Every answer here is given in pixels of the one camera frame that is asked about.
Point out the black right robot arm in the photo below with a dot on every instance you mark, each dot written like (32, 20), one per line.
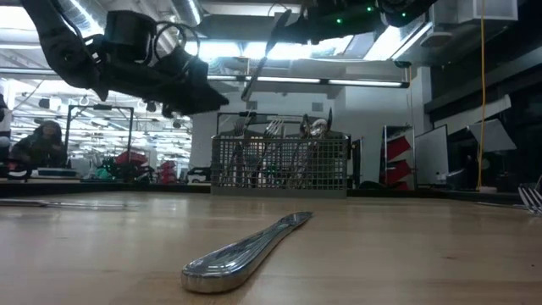
(406, 10)

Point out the grey plastic silverware caddy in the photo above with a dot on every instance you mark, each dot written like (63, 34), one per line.
(281, 169)

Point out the white tilted panel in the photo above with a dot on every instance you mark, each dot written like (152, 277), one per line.
(497, 135)

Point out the black metal frame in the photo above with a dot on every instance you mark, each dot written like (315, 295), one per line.
(67, 135)

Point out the shelf rack with red bins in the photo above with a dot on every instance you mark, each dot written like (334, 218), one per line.
(398, 156)

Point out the person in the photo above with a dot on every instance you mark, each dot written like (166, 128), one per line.
(40, 146)

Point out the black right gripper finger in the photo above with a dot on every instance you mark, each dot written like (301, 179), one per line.
(280, 29)

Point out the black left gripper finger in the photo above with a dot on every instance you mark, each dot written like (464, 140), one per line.
(203, 99)
(198, 72)

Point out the black aluminium table frame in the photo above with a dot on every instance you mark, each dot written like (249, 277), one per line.
(106, 187)

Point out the white whiteboard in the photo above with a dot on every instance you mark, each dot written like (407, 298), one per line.
(432, 154)

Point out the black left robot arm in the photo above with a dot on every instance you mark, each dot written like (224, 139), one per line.
(63, 46)

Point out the white ceiling unit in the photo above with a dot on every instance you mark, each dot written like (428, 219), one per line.
(474, 10)

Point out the silver fork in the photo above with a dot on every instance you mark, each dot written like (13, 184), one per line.
(242, 125)
(274, 127)
(531, 201)

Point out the black ceiling security camera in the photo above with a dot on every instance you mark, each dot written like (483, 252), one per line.
(402, 64)

